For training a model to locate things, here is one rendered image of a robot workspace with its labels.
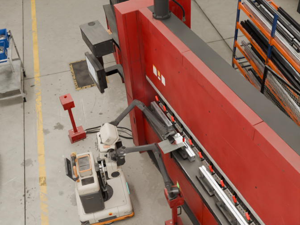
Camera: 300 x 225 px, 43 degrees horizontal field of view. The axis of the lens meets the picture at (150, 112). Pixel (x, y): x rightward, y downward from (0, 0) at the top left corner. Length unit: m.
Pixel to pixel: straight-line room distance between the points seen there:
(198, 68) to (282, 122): 0.88
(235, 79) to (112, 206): 2.40
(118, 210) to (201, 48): 2.30
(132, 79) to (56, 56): 3.46
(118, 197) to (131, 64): 1.67
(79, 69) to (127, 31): 3.21
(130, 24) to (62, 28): 4.66
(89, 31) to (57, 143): 2.13
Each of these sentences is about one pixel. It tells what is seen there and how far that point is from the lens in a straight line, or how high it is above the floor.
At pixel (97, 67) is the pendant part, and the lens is 4.64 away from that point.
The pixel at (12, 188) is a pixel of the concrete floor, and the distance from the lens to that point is 5.75.
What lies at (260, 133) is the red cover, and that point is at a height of 2.30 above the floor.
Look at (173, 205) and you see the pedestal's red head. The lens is 4.26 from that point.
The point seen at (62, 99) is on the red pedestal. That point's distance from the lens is 5.55.
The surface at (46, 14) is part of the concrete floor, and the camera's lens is 9.52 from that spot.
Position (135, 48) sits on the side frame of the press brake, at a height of 1.83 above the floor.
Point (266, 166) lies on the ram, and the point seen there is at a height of 2.04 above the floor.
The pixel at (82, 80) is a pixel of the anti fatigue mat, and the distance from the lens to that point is 7.11.
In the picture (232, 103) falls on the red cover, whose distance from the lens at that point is 2.99.
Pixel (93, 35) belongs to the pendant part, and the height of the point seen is 1.95.
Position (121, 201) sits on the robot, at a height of 0.28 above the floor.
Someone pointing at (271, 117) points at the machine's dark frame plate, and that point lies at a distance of 2.92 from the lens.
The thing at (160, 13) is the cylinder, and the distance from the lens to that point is 4.00.
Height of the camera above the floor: 4.30
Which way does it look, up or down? 43 degrees down
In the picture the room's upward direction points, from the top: 5 degrees counter-clockwise
